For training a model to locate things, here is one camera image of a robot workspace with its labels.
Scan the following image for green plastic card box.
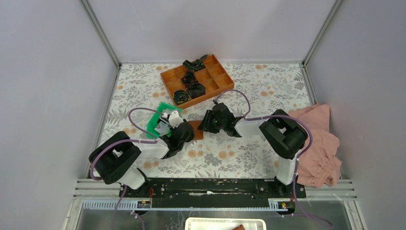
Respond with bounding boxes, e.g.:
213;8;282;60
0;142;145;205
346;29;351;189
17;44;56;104
146;102;182;139

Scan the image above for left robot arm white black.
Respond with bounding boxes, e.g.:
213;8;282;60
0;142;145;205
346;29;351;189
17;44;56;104
89;109;195;197

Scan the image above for pink crumpled cloth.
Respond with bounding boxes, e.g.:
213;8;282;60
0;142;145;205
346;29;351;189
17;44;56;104
288;104;342;188

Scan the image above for black coiled cable in tray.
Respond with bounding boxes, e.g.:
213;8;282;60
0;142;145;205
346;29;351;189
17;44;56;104
172;90;191;105

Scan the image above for brown leather card holder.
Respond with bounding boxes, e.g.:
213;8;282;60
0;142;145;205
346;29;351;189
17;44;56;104
188;120;204;140

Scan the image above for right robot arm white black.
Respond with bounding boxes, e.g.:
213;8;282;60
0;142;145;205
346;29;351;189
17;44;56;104
198;103;309;197

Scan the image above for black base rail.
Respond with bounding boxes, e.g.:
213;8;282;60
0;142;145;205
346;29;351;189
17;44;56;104
120;178;306;208

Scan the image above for black items in tray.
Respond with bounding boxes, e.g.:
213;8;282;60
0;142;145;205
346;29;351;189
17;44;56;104
181;55;208;99

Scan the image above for orange wooden compartment tray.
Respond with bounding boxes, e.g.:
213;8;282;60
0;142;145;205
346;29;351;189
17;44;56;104
160;54;235;109

